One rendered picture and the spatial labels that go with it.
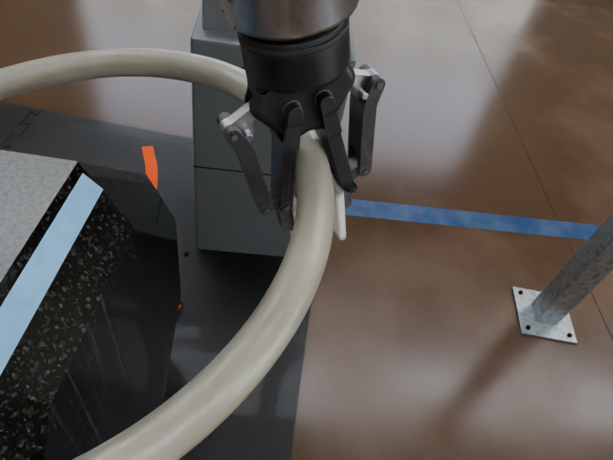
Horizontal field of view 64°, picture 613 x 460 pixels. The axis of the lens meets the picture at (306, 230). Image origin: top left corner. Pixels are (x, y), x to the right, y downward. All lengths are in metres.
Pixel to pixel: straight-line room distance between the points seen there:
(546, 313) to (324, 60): 1.67
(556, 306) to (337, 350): 0.77
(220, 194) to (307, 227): 1.22
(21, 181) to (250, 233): 1.00
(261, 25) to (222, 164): 1.18
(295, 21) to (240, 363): 0.20
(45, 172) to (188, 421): 0.58
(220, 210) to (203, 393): 1.34
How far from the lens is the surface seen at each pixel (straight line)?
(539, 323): 1.96
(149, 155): 2.12
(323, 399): 1.54
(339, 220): 0.48
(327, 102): 0.37
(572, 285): 1.81
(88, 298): 0.74
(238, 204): 1.59
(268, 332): 0.30
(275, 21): 0.31
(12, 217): 0.76
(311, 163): 0.40
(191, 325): 1.60
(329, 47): 0.33
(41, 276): 0.72
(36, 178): 0.81
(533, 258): 2.17
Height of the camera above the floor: 1.40
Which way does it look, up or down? 48 degrees down
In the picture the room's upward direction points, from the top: 13 degrees clockwise
